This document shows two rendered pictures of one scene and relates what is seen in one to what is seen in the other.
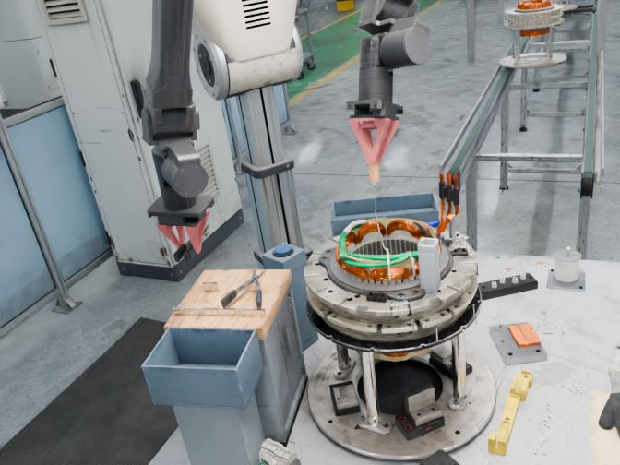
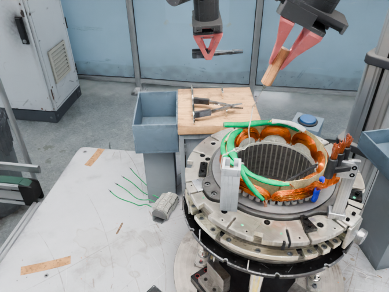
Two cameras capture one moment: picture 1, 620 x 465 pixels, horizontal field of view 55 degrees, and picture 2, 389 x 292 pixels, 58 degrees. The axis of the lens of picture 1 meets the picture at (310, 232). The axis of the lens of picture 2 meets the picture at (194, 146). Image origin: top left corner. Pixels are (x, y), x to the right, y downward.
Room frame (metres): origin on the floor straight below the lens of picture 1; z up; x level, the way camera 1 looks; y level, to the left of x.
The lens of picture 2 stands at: (0.67, -0.56, 1.52)
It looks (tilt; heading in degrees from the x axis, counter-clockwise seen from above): 37 degrees down; 72
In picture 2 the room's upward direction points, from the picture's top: 1 degrees counter-clockwise
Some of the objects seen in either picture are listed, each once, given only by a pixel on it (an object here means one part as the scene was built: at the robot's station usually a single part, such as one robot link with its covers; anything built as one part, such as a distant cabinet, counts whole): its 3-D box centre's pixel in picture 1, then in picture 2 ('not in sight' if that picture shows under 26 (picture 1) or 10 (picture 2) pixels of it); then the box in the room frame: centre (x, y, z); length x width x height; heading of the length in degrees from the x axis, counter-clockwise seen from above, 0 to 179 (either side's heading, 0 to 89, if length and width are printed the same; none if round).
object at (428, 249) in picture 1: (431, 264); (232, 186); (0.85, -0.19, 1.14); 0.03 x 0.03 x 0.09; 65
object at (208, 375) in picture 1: (217, 410); (160, 150); (0.82, 0.21, 0.92); 0.17 x 0.11 x 0.28; 74
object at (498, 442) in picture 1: (512, 406); not in sight; (0.85, -0.34, 0.80); 0.22 x 0.04 x 0.03; 146
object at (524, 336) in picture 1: (524, 335); not in sight; (1.05, -0.44, 0.80); 0.07 x 0.05 x 0.01; 178
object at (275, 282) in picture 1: (232, 301); (216, 109); (0.97, 0.17, 1.05); 0.20 x 0.19 x 0.02; 164
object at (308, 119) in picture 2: (282, 249); (308, 119); (1.18, 0.07, 1.04); 0.04 x 0.04 x 0.01
